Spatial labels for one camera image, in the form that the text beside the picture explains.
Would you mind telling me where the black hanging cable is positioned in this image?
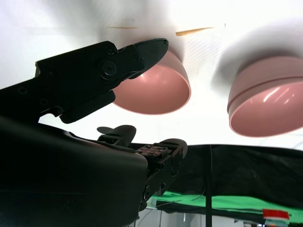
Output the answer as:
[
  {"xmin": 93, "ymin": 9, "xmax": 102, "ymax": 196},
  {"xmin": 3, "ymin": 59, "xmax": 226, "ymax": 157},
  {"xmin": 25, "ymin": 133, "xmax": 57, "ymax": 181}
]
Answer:
[{"xmin": 205, "ymin": 144, "xmax": 213, "ymax": 227}]

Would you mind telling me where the pink plastic bowl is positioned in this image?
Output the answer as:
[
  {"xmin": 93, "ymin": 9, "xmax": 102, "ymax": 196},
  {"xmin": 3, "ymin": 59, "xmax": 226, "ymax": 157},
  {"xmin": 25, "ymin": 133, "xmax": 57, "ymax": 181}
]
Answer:
[
  {"xmin": 110, "ymin": 50, "xmax": 192, "ymax": 116},
  {"xmin": 231, "ymin": 56, "xmax": 303, "ymax": 96},
  {"xmin": 226, "ymin": 75, "xmax": 303, "ymax": 138}
]

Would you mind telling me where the red flat object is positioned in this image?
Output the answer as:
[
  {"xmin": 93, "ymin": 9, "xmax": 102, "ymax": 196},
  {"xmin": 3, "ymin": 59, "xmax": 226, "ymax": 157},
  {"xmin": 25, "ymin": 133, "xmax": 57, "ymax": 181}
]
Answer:
[{"xmin": 262, "ymin": 209, "xmax": 291, "ymax": 220}]

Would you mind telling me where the green cloth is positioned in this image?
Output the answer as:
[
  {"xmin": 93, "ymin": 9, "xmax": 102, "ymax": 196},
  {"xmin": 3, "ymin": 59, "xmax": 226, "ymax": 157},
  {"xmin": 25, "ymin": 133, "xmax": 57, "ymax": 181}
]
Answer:
[{"xmin": 152, "ymin": 190, "xmax": 303, "ymax": 216}]

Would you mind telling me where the black backdrop cloth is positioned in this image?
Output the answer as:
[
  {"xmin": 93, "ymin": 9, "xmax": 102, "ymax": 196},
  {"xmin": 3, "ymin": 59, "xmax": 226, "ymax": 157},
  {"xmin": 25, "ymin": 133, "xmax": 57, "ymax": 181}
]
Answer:
[{"xmin": 129, "ymin": 142, "xmax": 303, "ymax": 216}]

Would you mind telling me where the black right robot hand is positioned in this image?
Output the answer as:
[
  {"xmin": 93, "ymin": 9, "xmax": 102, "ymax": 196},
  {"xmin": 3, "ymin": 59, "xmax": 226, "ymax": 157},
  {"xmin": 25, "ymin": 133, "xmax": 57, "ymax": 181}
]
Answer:
[{"xmin": 0, "ymin": 38, "xmax": 188, "ymax": 227}]

